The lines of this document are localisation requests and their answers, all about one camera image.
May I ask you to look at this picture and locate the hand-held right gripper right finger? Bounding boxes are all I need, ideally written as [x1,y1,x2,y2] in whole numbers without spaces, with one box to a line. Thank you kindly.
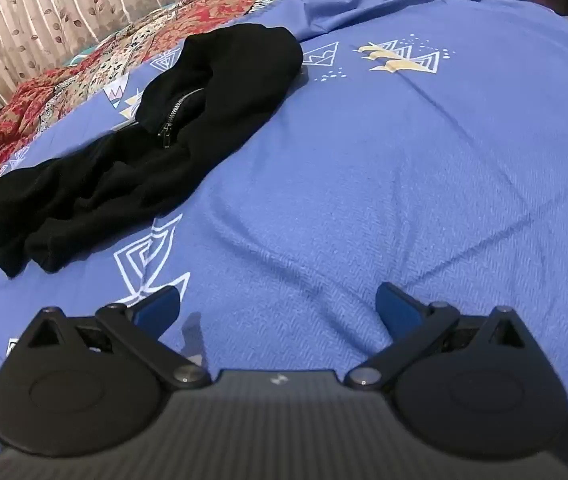
[345,282,539,390]

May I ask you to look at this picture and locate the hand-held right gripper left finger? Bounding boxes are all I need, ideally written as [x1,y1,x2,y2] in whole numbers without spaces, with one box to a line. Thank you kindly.
[9,286,211,390]

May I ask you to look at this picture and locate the black pants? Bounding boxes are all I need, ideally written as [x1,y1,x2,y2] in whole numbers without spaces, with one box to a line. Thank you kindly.
[0,24,305,278]

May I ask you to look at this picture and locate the blue printed bedsheet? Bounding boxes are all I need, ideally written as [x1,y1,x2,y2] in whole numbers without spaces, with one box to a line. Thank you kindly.
[0,0,568,411]

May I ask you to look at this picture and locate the red floral blanket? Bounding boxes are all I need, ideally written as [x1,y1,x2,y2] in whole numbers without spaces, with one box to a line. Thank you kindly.
[0,0,379,206]

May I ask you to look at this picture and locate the beige leaf-print curtain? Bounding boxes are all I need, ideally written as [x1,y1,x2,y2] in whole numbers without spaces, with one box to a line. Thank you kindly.
[0,0,259,106]

